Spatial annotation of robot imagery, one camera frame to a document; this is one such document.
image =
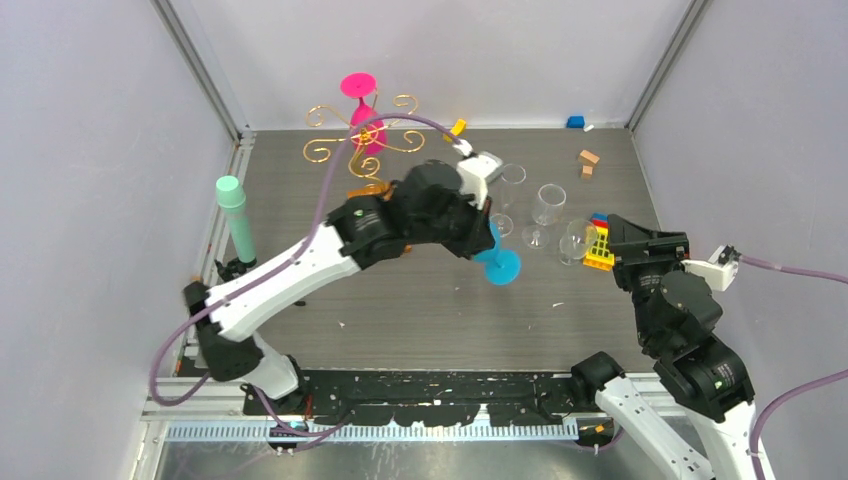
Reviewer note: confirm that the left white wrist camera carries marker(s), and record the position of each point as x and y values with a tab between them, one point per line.
476	170

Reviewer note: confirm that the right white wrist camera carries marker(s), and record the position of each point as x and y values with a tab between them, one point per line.
719	271

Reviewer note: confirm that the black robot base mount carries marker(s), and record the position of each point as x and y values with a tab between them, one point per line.
429	398

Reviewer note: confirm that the blue toy block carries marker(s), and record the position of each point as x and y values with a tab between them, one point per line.
576	122

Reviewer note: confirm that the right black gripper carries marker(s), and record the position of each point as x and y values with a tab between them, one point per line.
624	239

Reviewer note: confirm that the blue wine glass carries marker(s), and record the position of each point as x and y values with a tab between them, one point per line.
501	266

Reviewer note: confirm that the small black tripod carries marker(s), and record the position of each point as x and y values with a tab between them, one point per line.
232	270

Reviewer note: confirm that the mint green cup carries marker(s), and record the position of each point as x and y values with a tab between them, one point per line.
232	201

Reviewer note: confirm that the clear flute glass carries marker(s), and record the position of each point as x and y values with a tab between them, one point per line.
506	190

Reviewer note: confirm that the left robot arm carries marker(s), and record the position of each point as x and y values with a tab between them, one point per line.
436	203

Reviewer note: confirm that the pink wine glass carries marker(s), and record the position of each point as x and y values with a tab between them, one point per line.
362	87

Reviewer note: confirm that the yellow toy block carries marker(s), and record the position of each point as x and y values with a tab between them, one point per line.
456	130

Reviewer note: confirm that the orange wooden rack base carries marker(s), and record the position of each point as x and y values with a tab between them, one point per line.
370	231

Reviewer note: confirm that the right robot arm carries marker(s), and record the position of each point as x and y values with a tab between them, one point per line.
675	315

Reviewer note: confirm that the colourful toy brick building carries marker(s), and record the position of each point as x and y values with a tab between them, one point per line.
599	257

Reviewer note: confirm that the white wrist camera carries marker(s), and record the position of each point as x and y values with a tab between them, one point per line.
476	170
719	271

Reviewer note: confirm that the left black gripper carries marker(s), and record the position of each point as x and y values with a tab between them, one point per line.
477	236

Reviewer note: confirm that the gold wire wine glass rack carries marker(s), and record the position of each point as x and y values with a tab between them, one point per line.
364	167

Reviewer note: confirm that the clear ribbed wine glass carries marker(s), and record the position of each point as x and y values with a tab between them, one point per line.
547	208

